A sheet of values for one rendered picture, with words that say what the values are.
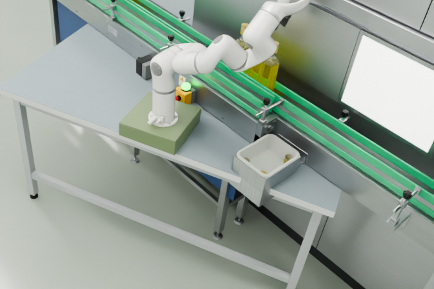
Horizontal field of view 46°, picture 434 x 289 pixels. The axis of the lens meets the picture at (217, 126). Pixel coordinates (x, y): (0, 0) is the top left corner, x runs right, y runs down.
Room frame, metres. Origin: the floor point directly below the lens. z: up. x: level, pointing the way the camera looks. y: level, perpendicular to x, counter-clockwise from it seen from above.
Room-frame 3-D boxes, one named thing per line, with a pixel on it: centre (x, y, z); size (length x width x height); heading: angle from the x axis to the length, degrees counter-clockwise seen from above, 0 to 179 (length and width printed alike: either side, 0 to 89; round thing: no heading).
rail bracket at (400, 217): (1.27, -0.68, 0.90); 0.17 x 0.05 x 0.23; 139
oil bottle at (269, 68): (1.86, -0.19, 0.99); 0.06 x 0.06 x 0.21; 49
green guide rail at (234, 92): (2.27, 0.49, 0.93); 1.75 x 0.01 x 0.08; 49
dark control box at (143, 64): (2.10, 0.38, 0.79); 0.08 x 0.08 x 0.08; 49
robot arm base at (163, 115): (1.67, 0.24, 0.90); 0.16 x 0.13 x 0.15; 159
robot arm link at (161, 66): (1.70, 0.23, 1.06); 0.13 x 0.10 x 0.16; 150
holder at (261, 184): (1.56, -0.24, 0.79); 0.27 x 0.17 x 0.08; 139
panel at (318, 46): (1.79, -0.48, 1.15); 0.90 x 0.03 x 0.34; 49
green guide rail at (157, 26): (2.33, 0.44, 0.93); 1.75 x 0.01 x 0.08; 49
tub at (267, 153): (1.54, -0.22, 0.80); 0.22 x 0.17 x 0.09; 139
